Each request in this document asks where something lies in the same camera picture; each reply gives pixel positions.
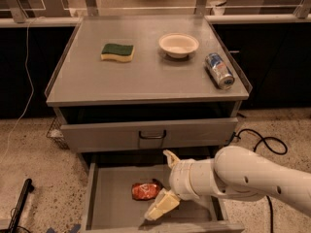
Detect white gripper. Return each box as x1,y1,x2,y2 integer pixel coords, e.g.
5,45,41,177
144,150,215,220

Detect red coke can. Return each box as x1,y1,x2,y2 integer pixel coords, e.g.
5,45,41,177
131,180,163,201

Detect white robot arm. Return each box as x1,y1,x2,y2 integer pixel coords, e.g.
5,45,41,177
145,146,311,220

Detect grey top drawer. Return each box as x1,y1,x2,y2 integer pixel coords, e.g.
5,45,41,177
61,117,238,152

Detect open grey middle drawer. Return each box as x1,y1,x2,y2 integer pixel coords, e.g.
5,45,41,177
82,150,244,233

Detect grey drawer cabinet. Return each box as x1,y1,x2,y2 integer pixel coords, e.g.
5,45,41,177
46,15,251,165

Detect blue silver soda can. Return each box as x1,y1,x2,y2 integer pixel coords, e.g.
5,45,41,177
205,52,235,89

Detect white bowl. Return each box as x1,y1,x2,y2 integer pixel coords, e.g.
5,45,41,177
158,33,199,58

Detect green yellow sponge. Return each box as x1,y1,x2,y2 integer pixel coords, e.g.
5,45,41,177
101,43,134,62

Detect black bar on floor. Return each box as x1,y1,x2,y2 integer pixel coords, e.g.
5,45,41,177
6,179,34,233

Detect black drawer handle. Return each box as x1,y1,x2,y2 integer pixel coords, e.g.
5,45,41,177
138,130,167,140

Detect wire basket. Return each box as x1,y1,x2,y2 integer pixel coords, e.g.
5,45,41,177
46,117,69,150

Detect white hanging cable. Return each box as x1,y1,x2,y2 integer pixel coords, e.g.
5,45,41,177
0,17,45,163

